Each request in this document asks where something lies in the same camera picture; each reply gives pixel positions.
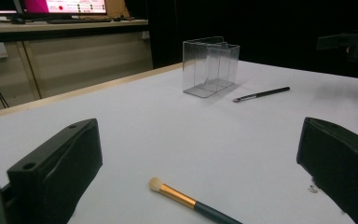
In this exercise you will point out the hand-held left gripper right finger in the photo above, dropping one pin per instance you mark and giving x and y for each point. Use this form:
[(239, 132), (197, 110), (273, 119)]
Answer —
[(341, 161)]

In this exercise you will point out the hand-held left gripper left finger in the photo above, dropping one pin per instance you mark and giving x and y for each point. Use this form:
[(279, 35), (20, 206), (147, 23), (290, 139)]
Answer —
[(59, 174)]

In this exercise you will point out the black pen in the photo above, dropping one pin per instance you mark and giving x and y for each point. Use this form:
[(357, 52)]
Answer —
[(262, 93)]

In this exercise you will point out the gold ferrule makeup brush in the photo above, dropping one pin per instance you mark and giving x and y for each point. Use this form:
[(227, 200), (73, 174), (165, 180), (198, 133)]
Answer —
[(183, 199)]

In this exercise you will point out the clear plastic organizer box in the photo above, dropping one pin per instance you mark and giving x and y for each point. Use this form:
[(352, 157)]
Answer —
[(209, 67)]

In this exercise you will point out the black curtain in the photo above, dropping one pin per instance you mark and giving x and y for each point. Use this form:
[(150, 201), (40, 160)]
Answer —
[(261, 25)]

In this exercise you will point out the beige wooden desk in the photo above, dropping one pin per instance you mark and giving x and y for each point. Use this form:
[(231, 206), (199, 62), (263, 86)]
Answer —
[(74, 62)]

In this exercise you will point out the white table cover sheet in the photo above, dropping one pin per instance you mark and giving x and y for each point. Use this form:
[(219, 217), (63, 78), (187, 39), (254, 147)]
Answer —
[(183, 140)]

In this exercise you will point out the black keyboard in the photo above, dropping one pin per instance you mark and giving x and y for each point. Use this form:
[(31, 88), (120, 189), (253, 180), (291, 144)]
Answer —
[(79, 20)]

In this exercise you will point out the computer monitor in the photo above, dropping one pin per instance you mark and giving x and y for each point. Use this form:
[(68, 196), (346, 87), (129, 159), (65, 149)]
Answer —
[(65, 6)]

